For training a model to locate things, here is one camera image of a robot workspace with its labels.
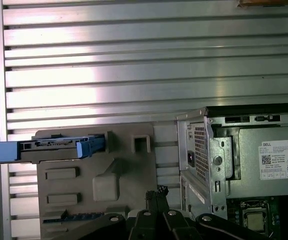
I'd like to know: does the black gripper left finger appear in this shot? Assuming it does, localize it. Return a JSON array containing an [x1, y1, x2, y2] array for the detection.
[[65, 189, 165, 240]]

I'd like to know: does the brown base plate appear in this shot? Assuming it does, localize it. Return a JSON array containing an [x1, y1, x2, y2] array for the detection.
[[236, 0, 288, 8]]

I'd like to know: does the grey power supply unit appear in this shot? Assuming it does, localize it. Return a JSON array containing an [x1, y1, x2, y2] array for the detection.
[[187, 121, 288, 200]]

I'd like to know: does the grey parts rack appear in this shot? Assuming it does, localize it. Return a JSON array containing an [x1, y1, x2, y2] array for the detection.
[[31, 122, 160, 240]]

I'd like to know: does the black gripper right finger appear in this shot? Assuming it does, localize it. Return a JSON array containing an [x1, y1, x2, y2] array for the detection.
[[158, 186, 275, 240]]

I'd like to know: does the hard disk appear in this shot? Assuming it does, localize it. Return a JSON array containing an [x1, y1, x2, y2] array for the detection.
[[0, 133, 107, 165]]

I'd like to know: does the CPU socket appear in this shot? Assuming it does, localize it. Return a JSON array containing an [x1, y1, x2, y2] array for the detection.
[[240, 199, 271, 235]]

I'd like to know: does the silver CPU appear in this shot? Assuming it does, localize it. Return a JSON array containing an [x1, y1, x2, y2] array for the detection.
[[246, 212, 267, 231]]

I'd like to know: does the green motherboard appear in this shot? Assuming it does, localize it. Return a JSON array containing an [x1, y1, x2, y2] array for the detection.
[[226, 197, 288, 238]]

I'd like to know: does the black PC case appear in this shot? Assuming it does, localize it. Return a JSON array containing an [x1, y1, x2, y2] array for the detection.
[[176, 102, 288, 240]]

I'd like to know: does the green RAM stick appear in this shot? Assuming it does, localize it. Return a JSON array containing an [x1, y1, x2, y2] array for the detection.
[[42, 211, 105, 223]]

